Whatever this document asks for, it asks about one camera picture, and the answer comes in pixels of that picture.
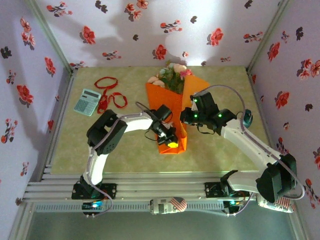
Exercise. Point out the orange wrapping paper sheet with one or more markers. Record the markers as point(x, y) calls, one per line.
point(165, 97)

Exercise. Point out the fake flower cream pink blooms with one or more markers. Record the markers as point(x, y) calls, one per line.
point(153, 80)

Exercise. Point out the fake flower large pink bloom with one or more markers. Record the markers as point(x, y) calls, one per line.
point(186, 73)

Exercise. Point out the fake flower white green blooms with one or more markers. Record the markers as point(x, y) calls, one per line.
point(162, 71)

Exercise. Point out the fake flower pink bud cream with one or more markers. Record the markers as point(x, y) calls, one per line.
point(178, 67)

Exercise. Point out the red ribbon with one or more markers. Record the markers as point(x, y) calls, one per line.
point(102, 106)

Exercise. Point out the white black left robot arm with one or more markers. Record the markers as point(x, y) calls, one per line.
point(105, 132)

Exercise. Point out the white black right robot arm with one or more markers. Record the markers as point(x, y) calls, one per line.
point(275, 180)

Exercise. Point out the flag print fabric pouch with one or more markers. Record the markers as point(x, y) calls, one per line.
point(167, 205)
point(282, 205)

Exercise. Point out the teal calculator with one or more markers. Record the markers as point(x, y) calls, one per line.
point(86, 101)

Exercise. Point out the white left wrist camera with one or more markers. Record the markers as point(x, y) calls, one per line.
point(163, 135)

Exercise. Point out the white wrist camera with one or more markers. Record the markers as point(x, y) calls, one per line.
point(163, 135)
point(194, 105)

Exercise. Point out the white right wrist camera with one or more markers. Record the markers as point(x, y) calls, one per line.
point(194, 105)

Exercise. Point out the long aluminium frame rail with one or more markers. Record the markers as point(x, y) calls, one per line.
point(140, 185)

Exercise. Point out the aluminium side rail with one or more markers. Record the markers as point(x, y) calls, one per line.
point(257, 100)
point(60, 125)

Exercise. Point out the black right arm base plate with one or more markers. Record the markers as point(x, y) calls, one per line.
point(210, 190)

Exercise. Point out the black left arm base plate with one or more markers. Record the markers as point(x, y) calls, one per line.
point(111, 190)

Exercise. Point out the aluminium corner post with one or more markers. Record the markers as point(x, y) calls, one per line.
point(267, 35)
point(50, 35)

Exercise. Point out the aluminium frame leg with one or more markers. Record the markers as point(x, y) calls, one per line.
point(298, 227)
point(21, 222)

